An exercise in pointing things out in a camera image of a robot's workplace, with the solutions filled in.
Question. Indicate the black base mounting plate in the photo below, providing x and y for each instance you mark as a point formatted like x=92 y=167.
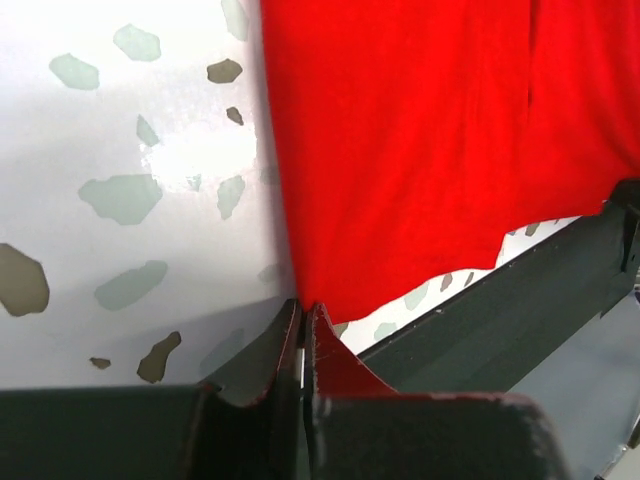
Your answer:
x=493 y=333

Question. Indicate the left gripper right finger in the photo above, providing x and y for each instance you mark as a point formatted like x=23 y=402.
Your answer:
x=358 y=427

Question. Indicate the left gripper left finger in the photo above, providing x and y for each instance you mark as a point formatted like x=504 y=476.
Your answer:
x=240 y=422

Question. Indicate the red t shirt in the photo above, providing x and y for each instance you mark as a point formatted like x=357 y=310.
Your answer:
x=412 y=136

